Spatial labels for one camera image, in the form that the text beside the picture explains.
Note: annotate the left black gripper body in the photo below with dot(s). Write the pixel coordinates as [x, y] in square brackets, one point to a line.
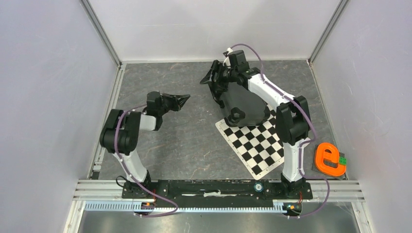
[168, 103]

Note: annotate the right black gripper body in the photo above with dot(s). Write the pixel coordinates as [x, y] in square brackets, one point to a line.
[224, 76]

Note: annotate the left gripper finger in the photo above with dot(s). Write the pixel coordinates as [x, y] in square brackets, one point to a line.
[177, 105]
[176, 98]

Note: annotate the black poker set case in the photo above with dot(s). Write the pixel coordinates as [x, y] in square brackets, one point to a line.
[240, 107]

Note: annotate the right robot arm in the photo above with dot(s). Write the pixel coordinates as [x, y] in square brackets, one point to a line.
[292, 117]

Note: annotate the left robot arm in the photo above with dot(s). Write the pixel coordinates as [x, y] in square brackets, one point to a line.
[119, 135]

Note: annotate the black white checkered board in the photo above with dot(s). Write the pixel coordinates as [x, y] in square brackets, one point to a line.
[258, 147]

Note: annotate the green toy block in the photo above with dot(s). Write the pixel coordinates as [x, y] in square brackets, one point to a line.
[342, 161]

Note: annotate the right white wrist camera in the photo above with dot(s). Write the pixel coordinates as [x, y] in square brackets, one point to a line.
[226, 61]

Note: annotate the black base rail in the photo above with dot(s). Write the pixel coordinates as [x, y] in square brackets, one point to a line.
[215, 193]

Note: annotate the teal chip on rail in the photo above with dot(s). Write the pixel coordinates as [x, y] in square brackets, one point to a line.
[258, 187]

